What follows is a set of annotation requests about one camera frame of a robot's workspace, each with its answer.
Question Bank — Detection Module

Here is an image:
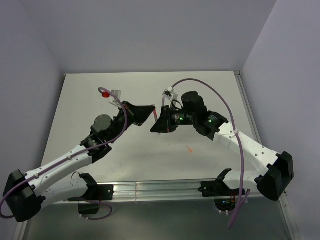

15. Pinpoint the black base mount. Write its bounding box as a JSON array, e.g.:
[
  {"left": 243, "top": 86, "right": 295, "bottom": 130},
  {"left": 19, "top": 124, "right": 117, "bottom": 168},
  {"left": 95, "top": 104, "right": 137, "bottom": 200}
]
[
  {"left": 78, "top": 184, "right": 114, "bottom": 216},
  {"left": 198, "top": 180, "right": 236, "bottom": 212}
]

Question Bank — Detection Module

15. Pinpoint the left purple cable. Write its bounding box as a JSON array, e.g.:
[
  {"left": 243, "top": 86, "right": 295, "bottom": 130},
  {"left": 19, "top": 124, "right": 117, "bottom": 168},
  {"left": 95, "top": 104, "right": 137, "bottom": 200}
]
[{"left": 0, "top": 86, "right": 131, "bottom": 221}]

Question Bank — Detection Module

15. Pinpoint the aluminium front rail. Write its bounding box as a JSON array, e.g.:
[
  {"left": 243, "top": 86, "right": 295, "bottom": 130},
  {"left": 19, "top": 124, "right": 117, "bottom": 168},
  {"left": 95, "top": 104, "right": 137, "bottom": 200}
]
[{"left": 14, "top": 176, "right": 287, "bottom": 205}]

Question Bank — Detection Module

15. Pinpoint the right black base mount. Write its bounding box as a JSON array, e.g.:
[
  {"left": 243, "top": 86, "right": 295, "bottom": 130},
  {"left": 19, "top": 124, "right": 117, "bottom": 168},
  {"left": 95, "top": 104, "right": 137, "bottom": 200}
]
[{"left": 198, "top": 180, "right": 236, "bottom": 212}]

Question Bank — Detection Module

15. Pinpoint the aluminium right side rail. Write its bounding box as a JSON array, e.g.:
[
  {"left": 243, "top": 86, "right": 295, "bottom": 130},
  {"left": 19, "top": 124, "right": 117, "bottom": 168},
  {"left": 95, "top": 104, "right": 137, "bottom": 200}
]
[{"left": 233, "top": 71, "right": 261, "bottom": 143}]

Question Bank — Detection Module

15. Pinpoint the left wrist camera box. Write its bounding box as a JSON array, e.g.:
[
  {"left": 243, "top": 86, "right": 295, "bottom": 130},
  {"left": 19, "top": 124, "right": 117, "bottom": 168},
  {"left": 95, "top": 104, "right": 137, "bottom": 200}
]
[{"left": 108, "top": 89, "right": 122, "bottom": 108}]

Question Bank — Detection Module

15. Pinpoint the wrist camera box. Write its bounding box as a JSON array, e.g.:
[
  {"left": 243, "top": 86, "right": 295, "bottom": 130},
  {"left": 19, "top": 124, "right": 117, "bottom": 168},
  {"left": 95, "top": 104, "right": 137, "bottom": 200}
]
[
  {"left": 108, "top": 89, "right": 122, "bottom": 108},
  {"left": 162, "top": 86, "right": 178, "bottom": 108}
]

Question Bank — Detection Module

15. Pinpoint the aluminium rail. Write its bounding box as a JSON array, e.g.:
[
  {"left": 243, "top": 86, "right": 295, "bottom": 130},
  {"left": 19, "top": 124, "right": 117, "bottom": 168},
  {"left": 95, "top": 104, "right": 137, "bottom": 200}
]
[
  {"left": 14, "top": 176, "right": 287, "bottom": 205},
  {"left": 233, "top": 71, "right": 261, "bottom": 143}
]

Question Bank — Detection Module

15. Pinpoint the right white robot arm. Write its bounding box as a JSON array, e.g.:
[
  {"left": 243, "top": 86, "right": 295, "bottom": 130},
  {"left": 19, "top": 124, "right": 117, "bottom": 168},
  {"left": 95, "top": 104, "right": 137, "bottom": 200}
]
[{"left": 150, "top": 88, "right": 294, "bottom": 201}]

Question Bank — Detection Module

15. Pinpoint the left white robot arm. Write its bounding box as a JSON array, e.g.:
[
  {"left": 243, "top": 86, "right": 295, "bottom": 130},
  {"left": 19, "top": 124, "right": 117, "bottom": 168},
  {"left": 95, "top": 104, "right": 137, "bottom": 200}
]
[{"left": 0, "top": 101, "right": 156, "bottom": 223}]

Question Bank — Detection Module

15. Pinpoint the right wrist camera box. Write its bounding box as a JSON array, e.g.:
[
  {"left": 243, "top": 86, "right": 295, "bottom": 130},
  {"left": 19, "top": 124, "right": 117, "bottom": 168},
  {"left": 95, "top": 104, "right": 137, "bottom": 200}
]
[{"left": 162, "top": 86, "right": 178, "bottom": 108}]

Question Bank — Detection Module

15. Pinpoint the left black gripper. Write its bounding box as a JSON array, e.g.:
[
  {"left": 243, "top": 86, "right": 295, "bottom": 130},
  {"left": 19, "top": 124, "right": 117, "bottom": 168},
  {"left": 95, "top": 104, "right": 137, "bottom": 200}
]
[{"left": 108, "top": 102, "right": 156, "bottom": 144}]

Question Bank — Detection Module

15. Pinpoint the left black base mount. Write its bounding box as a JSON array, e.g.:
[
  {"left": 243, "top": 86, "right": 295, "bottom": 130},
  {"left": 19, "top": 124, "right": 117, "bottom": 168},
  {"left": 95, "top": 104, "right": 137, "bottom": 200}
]
[{"left": 78, "top": 184, "right": 114, "bottom": 216}]

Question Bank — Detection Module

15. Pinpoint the red highlighter pen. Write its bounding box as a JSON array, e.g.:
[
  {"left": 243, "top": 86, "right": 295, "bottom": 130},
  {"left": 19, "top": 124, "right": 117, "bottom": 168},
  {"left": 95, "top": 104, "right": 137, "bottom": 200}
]
[{"left": 153, "top": 109, "right": 158, "bottom": 123}]

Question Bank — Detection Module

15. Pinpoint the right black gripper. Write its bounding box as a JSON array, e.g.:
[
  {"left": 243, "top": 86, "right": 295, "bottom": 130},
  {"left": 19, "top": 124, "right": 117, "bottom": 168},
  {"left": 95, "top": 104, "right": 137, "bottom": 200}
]
[{"left": 151, "top": 103, "right": 197, "bottom": 132}]

